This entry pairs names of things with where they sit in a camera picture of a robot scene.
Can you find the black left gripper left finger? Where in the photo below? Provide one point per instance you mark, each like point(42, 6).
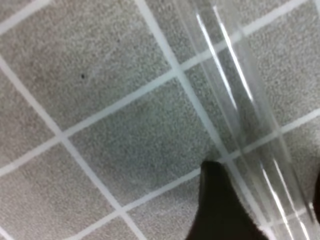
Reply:
point(220, 214)

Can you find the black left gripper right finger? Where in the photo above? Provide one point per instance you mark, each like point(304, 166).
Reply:
point(316, 198)

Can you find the clear glass test tube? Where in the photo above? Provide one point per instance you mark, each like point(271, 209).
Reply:
point(265, 170)

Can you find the grey checked tablecloth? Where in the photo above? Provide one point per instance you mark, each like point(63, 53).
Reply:
point(106, 115)

